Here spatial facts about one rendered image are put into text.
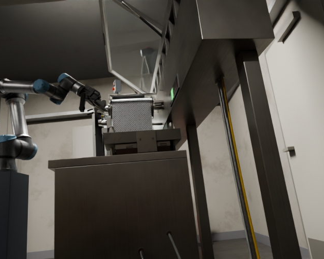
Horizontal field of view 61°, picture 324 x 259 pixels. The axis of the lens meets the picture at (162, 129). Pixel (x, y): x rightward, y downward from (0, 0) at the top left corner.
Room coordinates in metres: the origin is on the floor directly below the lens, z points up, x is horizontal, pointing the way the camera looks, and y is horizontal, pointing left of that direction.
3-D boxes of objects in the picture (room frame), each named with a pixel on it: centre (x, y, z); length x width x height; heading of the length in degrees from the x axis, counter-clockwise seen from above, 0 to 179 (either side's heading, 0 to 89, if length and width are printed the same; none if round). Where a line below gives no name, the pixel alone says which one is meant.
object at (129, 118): (1.57, 0.17, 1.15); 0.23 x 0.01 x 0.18; 99
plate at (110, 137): (1.45, 0.11, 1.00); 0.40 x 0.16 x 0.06; 99
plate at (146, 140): (1.36, 0.08, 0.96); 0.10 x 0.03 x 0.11; 99
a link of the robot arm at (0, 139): (1.54, 0.92, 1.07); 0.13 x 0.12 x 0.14; 162
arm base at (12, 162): (1.53, 0.92, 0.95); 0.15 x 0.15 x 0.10
